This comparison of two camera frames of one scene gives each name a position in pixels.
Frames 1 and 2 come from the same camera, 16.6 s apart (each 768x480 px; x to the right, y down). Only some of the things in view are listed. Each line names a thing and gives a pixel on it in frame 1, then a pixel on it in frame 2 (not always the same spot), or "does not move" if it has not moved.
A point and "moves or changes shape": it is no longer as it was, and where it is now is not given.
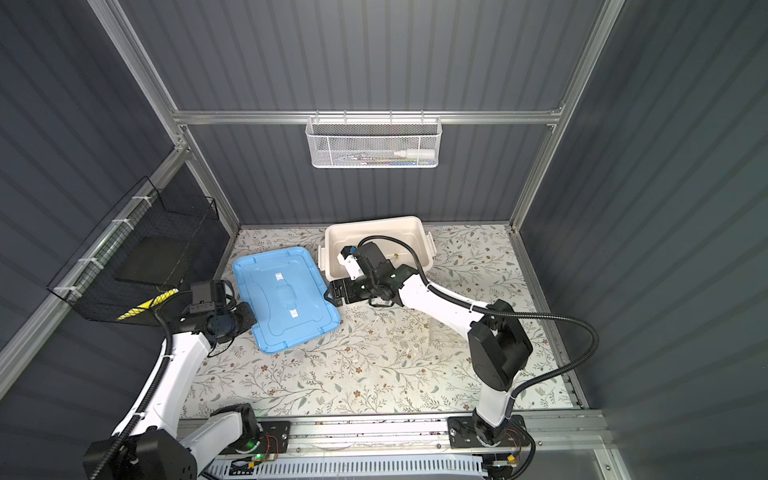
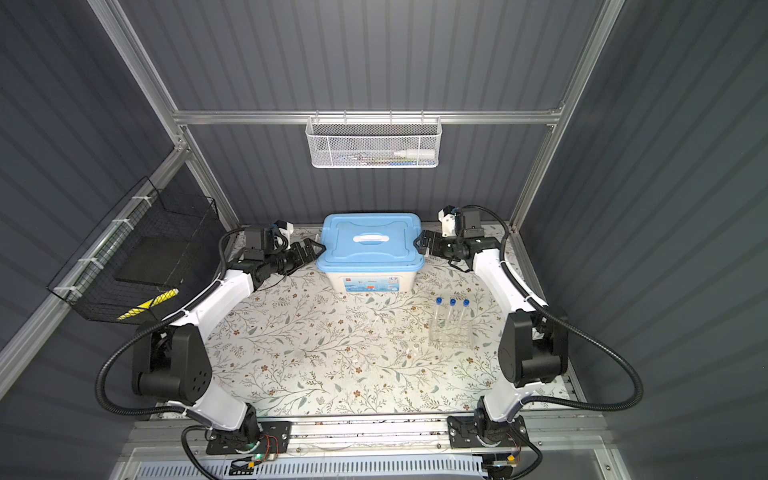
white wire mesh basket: (373, 142) does not move
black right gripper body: (356, 290) → (444, 247)
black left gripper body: (236, 320) → (279, 262)
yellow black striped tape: (152, 302) does not move
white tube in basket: (416, 154) does not move
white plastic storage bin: (345, 235) moves or changes shape
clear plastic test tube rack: (442, 335) does not move
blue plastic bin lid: (287, 296) → (370, 242)
